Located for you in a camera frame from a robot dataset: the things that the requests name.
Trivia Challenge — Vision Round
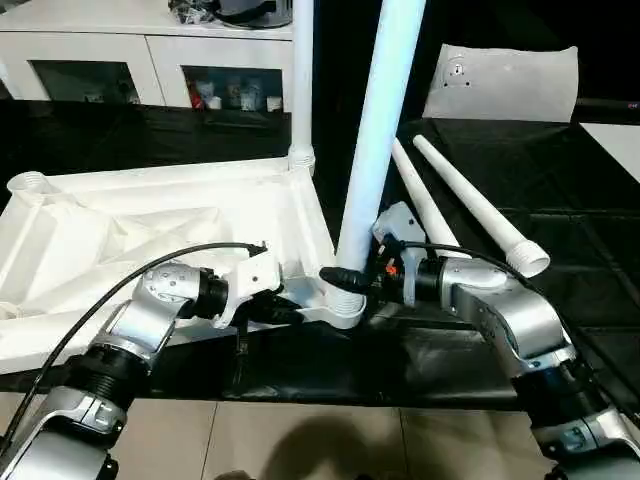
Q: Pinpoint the white plastic table leg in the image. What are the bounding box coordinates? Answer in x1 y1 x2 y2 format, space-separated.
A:
412 135 552 279
391 138 475 262
326 0 429 316
290 0 316 170

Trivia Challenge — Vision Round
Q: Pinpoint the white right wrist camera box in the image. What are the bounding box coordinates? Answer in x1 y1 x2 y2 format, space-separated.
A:
368 200 427 307

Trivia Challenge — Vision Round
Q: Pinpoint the white plastic table top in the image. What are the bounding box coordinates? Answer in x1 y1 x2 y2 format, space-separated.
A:
0 154 370 377

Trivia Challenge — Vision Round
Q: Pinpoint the dark grey helmet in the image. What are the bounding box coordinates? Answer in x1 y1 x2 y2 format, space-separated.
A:
213 0 294 29

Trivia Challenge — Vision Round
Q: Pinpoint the black mat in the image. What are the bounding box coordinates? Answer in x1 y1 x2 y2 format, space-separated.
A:
0 97 640 416

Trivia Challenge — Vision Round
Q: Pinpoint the black bar with red light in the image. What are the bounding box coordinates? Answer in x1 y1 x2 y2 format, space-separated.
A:
577 96 640 112

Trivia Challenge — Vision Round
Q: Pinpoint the white flat board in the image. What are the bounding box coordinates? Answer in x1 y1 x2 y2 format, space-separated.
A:
579 121 640 185

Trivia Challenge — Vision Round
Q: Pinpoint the white cabinet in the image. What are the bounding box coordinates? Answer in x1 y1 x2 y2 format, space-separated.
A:
0 0 297 112

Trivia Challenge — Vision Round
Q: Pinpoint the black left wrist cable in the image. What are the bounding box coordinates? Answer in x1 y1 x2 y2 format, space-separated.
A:
0 240 267 452

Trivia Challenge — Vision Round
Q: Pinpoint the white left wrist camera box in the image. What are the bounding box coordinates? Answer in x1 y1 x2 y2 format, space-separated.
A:
218 253 282 332

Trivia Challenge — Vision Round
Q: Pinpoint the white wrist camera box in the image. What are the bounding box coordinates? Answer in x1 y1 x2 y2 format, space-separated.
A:
218 253 282 332
368 200 427 307

